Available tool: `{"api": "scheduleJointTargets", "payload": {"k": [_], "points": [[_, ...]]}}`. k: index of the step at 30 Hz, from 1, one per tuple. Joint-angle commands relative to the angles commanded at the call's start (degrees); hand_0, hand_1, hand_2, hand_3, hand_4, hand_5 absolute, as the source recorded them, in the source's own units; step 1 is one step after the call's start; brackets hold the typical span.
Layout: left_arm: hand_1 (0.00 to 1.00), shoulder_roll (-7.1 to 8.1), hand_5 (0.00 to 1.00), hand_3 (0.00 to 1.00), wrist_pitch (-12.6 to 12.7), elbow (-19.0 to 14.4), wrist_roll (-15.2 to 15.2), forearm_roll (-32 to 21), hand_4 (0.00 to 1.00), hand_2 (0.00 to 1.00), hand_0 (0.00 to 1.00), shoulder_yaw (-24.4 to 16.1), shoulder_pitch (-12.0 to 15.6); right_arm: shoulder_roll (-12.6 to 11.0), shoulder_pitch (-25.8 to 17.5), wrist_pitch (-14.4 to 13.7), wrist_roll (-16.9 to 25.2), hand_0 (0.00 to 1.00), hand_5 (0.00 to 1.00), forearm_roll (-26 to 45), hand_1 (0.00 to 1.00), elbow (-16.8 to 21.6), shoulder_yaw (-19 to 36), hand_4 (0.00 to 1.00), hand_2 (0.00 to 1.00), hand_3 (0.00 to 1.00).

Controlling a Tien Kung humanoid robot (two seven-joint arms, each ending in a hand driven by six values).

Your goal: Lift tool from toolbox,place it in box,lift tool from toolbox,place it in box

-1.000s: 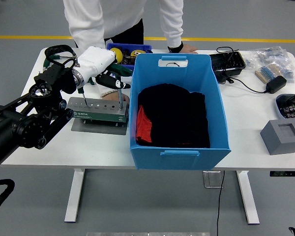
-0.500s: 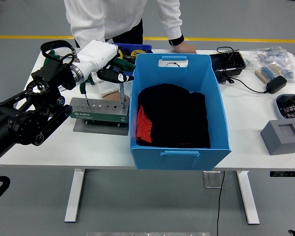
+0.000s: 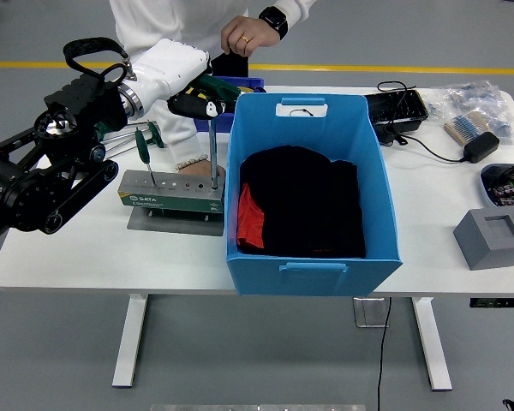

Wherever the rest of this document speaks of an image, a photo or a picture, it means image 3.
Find small green T-handle hex key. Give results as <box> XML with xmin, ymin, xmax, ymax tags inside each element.
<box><xmin>134</xmin><ymin>127</ymin><xmax>158</xmax><ymax>188</ymax></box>

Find small blue parts bin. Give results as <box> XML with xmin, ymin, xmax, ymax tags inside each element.
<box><xmin>194</xmin><ymin>75</ymin><xmax>266</xmax><ymax>134</ymax></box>

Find metal floor plate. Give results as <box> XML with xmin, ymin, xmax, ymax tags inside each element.
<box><xmin>353</xmin><ymin>297</ymin><xmax>390</xmax><ymax>329</ymax></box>

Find person's right hand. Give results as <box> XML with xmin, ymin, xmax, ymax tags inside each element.
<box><xmin>177</xmin><ymin>158</ymin><xmax>227</xmax><ymax>179</ymax></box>

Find person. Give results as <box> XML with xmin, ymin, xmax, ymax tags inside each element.
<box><xmin>109</xmin><ymin>0</ymin><xmax>318</xmax><ymax>179</ymax></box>

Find clear bags of components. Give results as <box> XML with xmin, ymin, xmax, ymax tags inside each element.
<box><xmin>427</xmin><ymin>80</ymin><xmax>514</xmax><ymax>145</ymax></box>

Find grey green hex key stand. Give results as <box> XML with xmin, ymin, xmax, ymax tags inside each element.
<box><xmin>117</xmin><ymin>170</ymin><xmax>227</xmax><ymax>237</ymax></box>

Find large blue storage box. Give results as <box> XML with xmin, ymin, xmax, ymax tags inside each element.
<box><xmin>224</xmin><ymin>92</ymin><xmax>403</xmax><ymax>297</ymax></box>

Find resistor tape bundle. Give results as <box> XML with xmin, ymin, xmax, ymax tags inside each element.
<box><xmin>444</xmin><ymin>110</ymin><xmax>493</xmax><ymax>146</ymax></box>

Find light blue shallow tray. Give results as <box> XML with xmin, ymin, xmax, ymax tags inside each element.
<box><xmin>480</xmin><ymin>163</ymin><xmax>514</xmax><ymax>223</ymax></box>

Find black floor cable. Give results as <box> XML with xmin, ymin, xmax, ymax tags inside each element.
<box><xmin>375</xmin><ymin>297</ymin><xmax>393</xmax><ymax>411</ymax></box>

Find black adapter cord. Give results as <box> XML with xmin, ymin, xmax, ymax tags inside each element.
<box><xmin>376</xmin><ymin>80</ymin><xmax>468</xmax><ymax>164</ymax></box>

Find black cloth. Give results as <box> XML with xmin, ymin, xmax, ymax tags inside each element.
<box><xmin>238</xmin><ymin>145</ymin><xmax>368</xmax><ymax>259</ymax></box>

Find grey block with square recess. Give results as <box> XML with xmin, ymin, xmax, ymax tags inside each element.
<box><xmin>452</xmin><ymin>208</ymin><xmax>514</xmax><ymax>271</ymax></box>

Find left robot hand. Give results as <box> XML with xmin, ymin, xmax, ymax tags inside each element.
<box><xmin>128</xmin><ymin>38</ymin><xmax>242</xmax><ymax>121</ymax></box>

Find black table control panel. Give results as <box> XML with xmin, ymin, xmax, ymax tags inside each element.
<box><xmin>469</xmin><ymin>297</ymin><xmax>514</xmax><ymax>308</ymax></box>

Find black electronic components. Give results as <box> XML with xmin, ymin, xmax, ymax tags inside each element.
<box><xmin>487</xmin><ymin>164</ymin><xmax>514</xmax><ymax>215</ymax></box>

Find red cloth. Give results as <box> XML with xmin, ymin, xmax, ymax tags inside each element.
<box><xmin>236</xmin><ymin>182</ymin><xmax>266</xmax><ymax>250</ymax></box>

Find large green T-handle hex key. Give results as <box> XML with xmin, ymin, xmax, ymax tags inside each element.
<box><xmin>194</xmin><ymin>74</ymin><xmax>242</xmax><ymax>190</ymax></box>

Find black plastic tray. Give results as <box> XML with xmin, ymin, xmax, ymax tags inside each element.
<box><xmin>365</xmin><ymin>89</ymin><xmax>430</xmax><ymax>146</ymax></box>

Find black wristwatch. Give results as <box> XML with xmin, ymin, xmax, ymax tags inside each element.
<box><xmin>258</xmin><ymin>5</ymin><xmax>290</xmax><ymax>41</ymax></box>

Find white table leg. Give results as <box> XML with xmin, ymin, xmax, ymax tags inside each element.
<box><xmin>111</xmin><ymin>294</ymin><xmax>150</xmax><ymax>390</ymax></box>
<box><xmin>411</xmin><ymin>297</ymin><xmax>454</xmax><ymax>392</ymax></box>

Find yellow floor tape line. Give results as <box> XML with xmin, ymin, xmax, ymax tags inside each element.
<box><xmin>0</xmin><ymin>61</ymin><xmax>514</xmax><ymax>76</ymax></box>

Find bead bracelet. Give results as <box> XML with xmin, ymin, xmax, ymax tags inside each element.
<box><xmin>174</xmin><ymin>154</ymin><xmax>210</xmax><ymax>171</ymax></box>

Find black power adapter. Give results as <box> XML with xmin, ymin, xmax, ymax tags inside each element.
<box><xmin>463</xmin><ymin>131</ymin><xmax>501</xmax><ymax>164</ymax></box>

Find person's left hand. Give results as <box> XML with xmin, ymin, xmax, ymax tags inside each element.
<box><xmin>220</xmin><ymin>15</ymin><xmax>282</xmax><ymax>57</ymax></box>

